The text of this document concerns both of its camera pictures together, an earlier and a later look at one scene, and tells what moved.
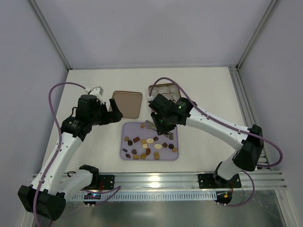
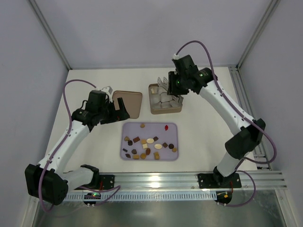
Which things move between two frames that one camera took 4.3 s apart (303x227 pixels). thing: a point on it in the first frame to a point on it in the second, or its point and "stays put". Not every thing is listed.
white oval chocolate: [158, 146] stays put
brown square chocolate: [164, 145] stays put
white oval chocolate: [150, 141] stays put
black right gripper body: [160, 127] to [172, 83]
